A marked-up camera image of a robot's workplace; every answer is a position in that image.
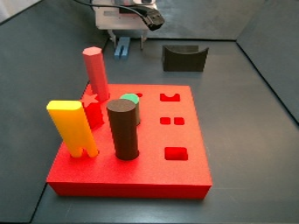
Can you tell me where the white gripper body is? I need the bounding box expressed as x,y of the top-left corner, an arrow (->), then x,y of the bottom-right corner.
90,0 -> 156,30

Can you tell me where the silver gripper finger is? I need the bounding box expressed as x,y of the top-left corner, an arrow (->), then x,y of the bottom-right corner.
140,30 -> 148,50
106,30 -> 117,49

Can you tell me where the blue double-square block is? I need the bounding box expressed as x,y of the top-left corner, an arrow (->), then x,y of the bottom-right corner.
113,37 -> 130,60

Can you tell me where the red foam peg board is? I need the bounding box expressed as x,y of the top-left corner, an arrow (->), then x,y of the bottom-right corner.
46,84 -> 212,199

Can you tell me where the pink octagonal peg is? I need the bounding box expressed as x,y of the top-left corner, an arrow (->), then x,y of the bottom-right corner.
81,46 -> 109,102

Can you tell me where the black curved holder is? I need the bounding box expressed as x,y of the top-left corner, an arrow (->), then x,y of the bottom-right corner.
162,45 -> 209,72

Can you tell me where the green cylinder peg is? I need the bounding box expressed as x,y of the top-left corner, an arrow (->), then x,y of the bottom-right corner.
120,93 -> 140,123

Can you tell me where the dark brown cylinder peg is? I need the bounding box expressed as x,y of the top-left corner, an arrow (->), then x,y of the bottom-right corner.
106,99 -> 138,160

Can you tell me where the red star peg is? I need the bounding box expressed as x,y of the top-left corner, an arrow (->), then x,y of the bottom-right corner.
80,94 -> 104,129

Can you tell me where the yellow slotted peg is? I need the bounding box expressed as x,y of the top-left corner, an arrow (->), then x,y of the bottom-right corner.
46,101 -> 98,158

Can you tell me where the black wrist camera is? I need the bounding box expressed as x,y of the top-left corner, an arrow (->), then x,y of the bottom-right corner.
134,5 -> 164,31

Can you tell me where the black camera cable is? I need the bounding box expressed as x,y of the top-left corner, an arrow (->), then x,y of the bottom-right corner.
73,0 -> 146,18

